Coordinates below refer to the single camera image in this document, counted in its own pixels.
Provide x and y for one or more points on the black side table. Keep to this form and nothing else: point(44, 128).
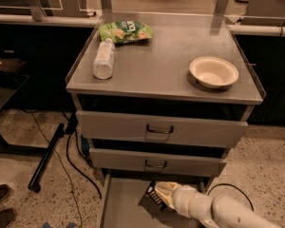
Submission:
point(11, 76)

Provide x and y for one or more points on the top grey drawer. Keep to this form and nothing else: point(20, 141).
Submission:
point(158, 129)

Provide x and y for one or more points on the grey metal drawer cabinet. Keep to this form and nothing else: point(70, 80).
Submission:
point(152, 78)

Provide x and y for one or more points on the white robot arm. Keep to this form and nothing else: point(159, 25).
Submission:
point(218, 212)

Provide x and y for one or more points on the clear plastic water bottle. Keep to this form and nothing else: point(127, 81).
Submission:
point(104, 61)

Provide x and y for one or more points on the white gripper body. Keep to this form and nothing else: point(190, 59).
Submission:
point(184, 200)

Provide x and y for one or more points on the bottom grey open drawer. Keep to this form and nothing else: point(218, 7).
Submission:
point(125, 204)

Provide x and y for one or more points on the middle grey drawer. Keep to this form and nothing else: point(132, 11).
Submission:
point(158, 163)

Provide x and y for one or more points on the lower brown shoe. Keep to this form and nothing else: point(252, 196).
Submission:
point(7, 216)

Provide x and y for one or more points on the black table leg bar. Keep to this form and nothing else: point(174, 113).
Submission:
point(34, 184)

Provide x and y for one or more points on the white paper bowl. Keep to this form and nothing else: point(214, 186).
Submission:
point(213, 72)

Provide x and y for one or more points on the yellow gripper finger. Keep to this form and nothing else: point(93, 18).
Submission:
point(166, 187)
point(167, 199)

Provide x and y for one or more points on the black rxbar chocolate bar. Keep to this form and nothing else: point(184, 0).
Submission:
point(151, 193)

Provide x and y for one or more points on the green snack bag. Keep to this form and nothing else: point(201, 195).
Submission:
point(124, 32)

